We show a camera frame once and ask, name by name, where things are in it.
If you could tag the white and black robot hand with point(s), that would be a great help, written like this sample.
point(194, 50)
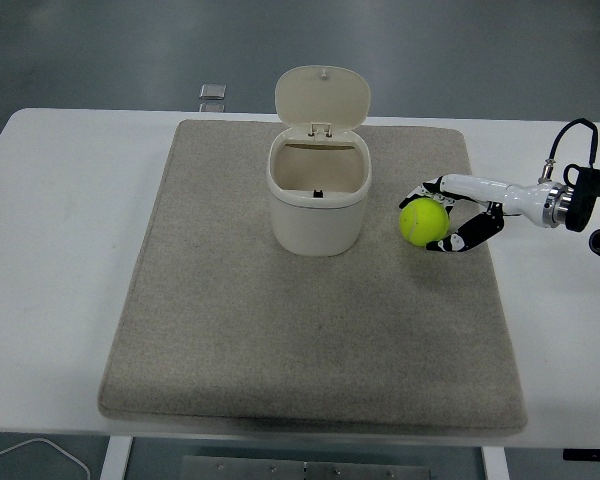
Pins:
point(520, 200)

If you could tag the yellow-green tennis ball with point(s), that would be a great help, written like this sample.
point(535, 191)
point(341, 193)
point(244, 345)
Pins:
point(422, 222)

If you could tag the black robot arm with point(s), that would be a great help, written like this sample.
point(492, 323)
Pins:
point(582, 200)

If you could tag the cream lidded plastic box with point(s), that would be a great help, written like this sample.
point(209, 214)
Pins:
point(317, 220)

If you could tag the beige fabric mat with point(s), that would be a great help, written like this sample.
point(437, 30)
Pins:
point(305, 325)

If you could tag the black table control panel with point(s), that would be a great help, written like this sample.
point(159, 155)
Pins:
point(590, 455)

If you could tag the white table leg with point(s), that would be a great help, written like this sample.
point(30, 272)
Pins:
point(495, 465)
point(116, 460)

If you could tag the silver square floor plate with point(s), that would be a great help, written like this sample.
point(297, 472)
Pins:
point(212, 107)
point(212, 91)

